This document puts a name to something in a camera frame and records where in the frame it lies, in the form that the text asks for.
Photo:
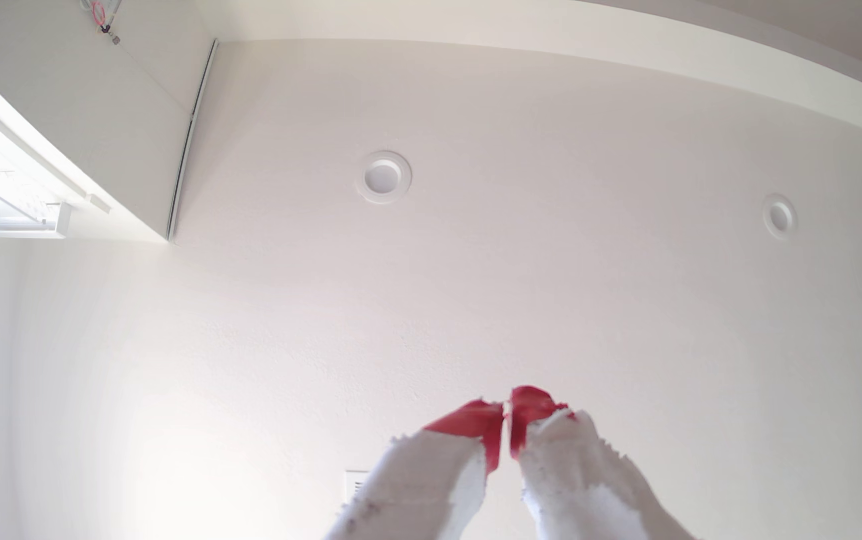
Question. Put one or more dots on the white wall vent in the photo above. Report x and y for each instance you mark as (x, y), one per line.
(356, 486)

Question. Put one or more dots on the round recessed ceiling light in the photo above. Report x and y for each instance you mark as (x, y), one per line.
(383, 177)
(780, 217)

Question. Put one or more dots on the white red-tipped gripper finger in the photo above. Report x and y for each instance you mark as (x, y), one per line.
(581, 480)
(431, 480)

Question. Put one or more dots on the white window blind headrail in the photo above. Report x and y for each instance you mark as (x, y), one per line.
(18, 225)

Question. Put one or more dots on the white trim strip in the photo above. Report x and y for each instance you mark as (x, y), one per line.
(191, 124)

